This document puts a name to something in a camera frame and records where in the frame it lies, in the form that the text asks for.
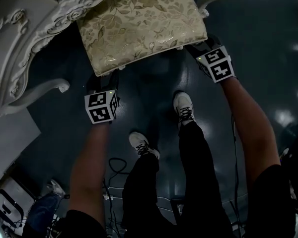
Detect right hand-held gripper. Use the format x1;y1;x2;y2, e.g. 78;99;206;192
185;36;234;83

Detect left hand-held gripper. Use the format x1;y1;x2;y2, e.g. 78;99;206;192
84;70;121;125

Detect cushioned floral stool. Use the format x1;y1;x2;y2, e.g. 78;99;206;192
75;0;209;78

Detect white ornate dressing table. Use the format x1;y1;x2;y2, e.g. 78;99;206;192
0;0;246;126

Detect person's left forearm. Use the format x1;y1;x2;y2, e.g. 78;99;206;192
69;121;110;214

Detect person's right forearm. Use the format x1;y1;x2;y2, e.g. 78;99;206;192
222;77;282;183

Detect person's left white sneaker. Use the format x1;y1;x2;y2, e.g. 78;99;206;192
128;131;161;160

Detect person's white sneaker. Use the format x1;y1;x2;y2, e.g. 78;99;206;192
128;131;161;160
173;91;196;129

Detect person's right white sneaker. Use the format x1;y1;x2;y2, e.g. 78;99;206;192
173;91;196;129

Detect person's black trousers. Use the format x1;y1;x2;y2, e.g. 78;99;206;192
121;119;233;238

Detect white rounded machine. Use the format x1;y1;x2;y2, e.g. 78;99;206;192
0;177;37;235

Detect person's black shirt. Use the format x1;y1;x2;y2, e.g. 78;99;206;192
22;164;298;238

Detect black floor cable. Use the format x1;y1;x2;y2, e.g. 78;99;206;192
101;157;131;238

